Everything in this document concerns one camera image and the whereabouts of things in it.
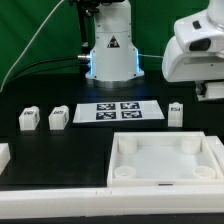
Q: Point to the black camera stand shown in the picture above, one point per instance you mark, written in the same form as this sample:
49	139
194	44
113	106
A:
85	9

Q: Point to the white right fence bar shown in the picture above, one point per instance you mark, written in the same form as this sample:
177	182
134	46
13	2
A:
218	149

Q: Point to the white sheet with tags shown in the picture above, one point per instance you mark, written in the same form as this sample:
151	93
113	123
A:
117	111

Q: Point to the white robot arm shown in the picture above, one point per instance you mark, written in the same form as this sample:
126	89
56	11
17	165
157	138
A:
114	60

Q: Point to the white left fence block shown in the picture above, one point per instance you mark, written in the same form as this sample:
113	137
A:
4	156

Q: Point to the white front fence bar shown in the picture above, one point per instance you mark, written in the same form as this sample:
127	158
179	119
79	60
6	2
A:
111	201

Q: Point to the white square table top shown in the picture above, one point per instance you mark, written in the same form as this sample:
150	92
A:
141	159

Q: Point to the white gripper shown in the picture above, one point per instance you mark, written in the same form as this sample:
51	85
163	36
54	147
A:
195	52

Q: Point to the white fence bar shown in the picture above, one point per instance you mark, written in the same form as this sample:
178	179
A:
218	149
111	201

